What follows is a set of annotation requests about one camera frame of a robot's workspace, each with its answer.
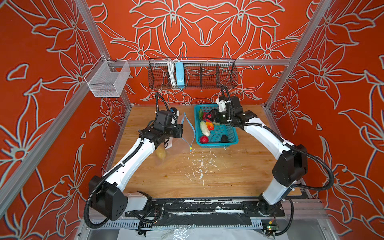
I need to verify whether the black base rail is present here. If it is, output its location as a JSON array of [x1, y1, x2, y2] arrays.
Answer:
[[125, 197, 287, 229]]

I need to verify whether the black wire wall basket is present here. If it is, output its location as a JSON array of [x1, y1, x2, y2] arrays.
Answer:
[[148, 57, 238, 90]]

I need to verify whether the small circuit board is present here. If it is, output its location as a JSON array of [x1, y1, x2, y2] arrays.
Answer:
[[263, 224, 279, 238]]

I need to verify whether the clear zip top bag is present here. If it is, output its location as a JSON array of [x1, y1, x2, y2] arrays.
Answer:
[[155, 113, 196, 165]]

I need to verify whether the red fruit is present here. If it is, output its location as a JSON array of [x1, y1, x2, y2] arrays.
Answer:
[[200, 136, 209, 144], [203, 113, 209, 121]]

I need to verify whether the red fruit front left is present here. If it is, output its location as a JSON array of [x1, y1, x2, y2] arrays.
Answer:
[[200, 136, 209, 144]]

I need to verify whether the light blue box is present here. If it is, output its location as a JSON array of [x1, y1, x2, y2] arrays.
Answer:
[[175, 62, 185, 89]]

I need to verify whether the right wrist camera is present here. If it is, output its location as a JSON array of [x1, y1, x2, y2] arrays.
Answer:
[[216, 99, 227, 113]]

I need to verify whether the dark avocado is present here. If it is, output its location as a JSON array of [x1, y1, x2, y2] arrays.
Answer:
[[221, 135, 229, 143]]

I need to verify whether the white wire mesh basket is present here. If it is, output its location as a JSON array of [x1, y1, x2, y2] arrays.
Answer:
[[85, 59, 131, 98]]

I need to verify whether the white cable bundle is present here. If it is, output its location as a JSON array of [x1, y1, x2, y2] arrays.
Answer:
[[167, 59, 177, 88]]

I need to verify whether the white radish with leaves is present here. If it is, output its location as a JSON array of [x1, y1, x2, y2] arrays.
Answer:
[[199, 109, 210, 137]]

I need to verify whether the orange yellow mango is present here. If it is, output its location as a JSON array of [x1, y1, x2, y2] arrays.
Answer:
[[206, 122, 215, 131]]

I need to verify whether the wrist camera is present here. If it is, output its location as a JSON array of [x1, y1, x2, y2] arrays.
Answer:
[[170, 108, 180, 125], [216, 99, 227, 113]]

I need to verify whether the red fruit at back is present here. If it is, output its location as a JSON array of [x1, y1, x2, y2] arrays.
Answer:
[[203, 113, 209, 121]]

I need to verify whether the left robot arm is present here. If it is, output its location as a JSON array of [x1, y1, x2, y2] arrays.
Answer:
[[84, 93, 183, 229]]

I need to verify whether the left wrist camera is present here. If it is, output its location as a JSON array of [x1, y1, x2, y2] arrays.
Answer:
[[170, 108, 180, 125]]

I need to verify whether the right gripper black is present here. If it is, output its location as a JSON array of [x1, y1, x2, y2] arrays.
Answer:
[[204, 108, 235, 124]]

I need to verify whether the teal plastic basket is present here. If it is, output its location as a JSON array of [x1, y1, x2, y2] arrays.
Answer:
[[194, 104, 239, 148]]

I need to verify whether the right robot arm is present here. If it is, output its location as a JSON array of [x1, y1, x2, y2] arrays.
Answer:
[[210, 85, 335, 206]]

